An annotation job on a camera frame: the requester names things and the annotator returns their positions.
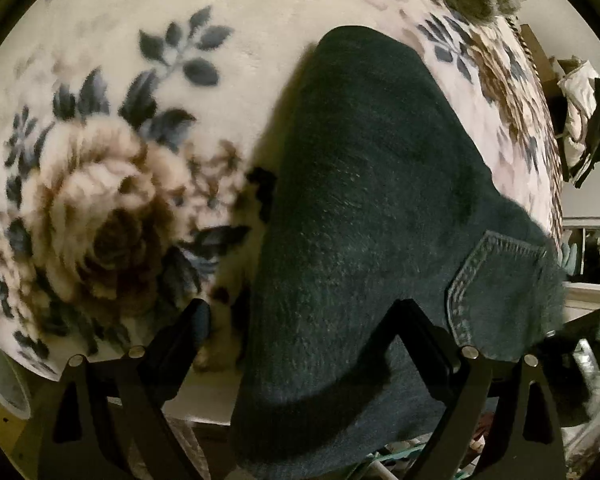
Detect pile of white pink clothes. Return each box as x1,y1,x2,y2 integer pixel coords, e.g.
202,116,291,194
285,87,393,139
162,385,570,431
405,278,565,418
557,60,600,171

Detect floral fleece blanket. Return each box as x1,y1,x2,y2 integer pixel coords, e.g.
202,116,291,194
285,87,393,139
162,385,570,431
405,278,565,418
0,0,566,381

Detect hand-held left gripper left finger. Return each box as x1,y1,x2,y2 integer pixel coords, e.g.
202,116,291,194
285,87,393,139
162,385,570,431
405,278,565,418
37,298,212,480

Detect teal drying rack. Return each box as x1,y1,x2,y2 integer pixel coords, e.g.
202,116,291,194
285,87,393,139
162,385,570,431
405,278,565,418
360,445,433,480

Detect brown checkered blanket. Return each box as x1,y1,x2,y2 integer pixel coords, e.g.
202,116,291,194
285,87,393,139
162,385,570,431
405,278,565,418
505,15,537,72

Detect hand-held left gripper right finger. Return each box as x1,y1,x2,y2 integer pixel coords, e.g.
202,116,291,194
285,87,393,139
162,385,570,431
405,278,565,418
390,299,566,480

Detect dark blue jeans pants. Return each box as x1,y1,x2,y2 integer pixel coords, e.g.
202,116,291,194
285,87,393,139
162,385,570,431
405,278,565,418
230,25,568,478

